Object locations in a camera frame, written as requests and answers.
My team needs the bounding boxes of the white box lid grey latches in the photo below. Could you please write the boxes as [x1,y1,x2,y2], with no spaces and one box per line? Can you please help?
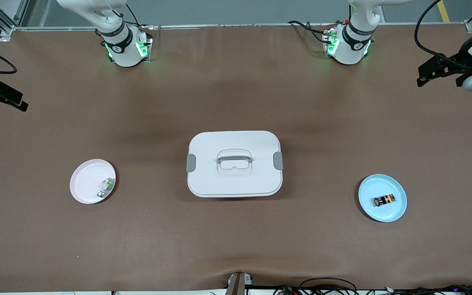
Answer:
[186,130,284,198]

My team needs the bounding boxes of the green white switch module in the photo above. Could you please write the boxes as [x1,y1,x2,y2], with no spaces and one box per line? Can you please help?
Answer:
[97,177,116,199]

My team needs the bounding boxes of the black left arm base cable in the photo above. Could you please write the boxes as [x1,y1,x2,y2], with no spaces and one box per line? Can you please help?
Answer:
[288,20,329,43]

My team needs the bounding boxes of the tangled cable bundle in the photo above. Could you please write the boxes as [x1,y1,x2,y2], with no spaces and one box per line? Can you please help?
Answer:
[273,284,472,295]

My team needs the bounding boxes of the light blue round plate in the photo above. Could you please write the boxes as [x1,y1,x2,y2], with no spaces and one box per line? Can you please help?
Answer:
[358,174,408,223]

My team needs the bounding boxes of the black cable loop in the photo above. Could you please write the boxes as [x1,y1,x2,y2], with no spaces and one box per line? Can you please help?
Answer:
[299,277,358,295]

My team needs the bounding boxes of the grey table edge rail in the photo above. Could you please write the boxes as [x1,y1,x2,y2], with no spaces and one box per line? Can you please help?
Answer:
[13,23,468,31]

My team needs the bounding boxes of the pink round plate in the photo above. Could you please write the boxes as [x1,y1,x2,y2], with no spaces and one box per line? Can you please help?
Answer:
[69,159,117,205]

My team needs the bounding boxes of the front camera mount bracket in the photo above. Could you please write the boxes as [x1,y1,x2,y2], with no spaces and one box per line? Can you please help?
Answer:
[226,272,253,295]

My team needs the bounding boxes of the black right arm base cable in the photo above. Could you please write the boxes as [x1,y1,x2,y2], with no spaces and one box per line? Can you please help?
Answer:
[125,3,153,31]

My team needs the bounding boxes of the black arm base cable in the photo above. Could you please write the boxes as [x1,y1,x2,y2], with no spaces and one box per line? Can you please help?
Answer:
[125,3,153,31]
[288,20,329,43]

